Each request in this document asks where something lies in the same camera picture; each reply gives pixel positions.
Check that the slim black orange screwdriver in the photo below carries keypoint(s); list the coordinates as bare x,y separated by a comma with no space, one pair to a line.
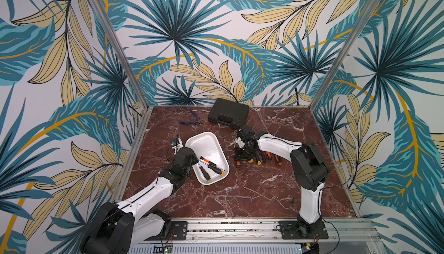
212,166

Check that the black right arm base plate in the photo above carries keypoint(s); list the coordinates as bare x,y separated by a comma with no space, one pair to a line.
300,230

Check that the aluminium frame post left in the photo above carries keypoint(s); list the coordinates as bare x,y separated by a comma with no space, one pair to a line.
118,50

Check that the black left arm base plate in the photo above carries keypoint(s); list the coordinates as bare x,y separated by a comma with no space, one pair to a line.
175,231

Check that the blue black cutting pliers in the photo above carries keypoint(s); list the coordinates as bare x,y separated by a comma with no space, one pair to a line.
196,120

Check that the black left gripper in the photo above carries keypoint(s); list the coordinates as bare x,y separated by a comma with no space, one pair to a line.
195,160

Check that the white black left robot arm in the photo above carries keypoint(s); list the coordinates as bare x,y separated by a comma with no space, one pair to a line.
118,227

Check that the aluminium frame post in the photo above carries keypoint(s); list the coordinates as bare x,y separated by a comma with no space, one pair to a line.
118,50
352,37

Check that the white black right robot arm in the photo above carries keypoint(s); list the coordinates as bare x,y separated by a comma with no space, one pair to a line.
308,164

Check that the white plastic storage box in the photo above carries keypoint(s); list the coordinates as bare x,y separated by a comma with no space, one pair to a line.
206,145

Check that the black yellow screwdriver in box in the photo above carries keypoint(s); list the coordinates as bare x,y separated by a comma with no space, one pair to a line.
205,173

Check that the black plastic tool case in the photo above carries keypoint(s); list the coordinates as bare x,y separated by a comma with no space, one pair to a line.
229,113

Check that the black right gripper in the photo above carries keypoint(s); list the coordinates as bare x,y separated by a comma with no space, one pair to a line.
243,151

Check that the black orange hex screwdriver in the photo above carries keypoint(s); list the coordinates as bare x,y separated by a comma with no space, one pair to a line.
269,155

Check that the aluminium front rail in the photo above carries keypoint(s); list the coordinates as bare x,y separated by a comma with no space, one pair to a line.
255,236

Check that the aluminium frame post right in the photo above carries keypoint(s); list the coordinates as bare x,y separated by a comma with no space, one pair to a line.
352,37

